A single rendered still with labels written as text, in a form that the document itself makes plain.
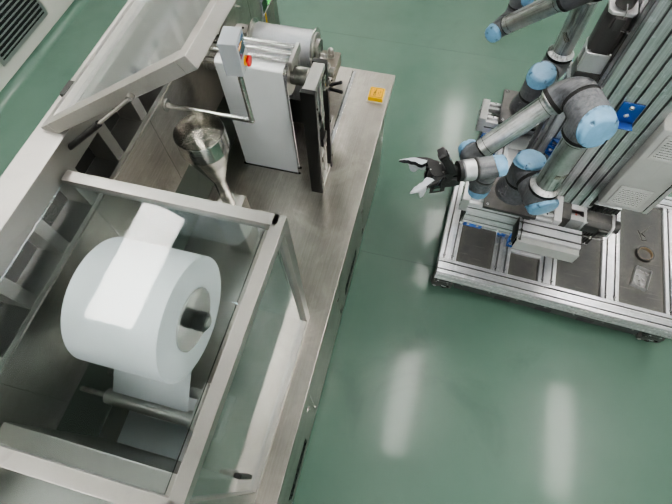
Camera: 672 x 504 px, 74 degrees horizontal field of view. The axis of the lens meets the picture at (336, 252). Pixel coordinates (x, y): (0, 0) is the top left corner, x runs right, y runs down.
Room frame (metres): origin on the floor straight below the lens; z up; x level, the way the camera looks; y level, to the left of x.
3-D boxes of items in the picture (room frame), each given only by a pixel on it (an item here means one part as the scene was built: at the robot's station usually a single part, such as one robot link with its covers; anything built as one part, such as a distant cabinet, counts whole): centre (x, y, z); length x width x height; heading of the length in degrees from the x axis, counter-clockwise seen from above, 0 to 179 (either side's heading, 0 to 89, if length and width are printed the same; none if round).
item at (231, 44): (1.00, 0.23, 1.66); 0.07 x 0.07 x 0.10; 81
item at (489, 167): (0.92, -0.54, 1.21); 0.11 x 0.08 x 0.09; 96
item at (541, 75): (1.56, -0.95, 0.98); 0.13 x 0.12 x 0.14; 135
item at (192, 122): (0.86, 0.36, 1.50); 0.14 x 0.14 x 0.06
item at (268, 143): (1.24, 0.29, 1.17); 0.34 x 0.05 x 0.54; 73
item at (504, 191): (1.09, -0.78, 0.87); 0.15 x 0.15 x 0.10
